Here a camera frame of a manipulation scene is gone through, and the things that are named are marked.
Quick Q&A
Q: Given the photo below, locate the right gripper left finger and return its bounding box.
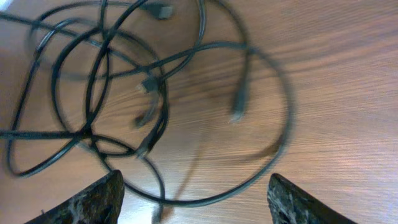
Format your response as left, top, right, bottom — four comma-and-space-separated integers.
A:
27, 170, 124, 224

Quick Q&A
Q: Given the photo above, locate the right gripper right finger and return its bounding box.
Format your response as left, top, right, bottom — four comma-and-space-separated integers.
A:
267, 173, 355, 224

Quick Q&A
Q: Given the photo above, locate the black long usb cable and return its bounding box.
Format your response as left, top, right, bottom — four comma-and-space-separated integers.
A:
93, 0, 296, 224

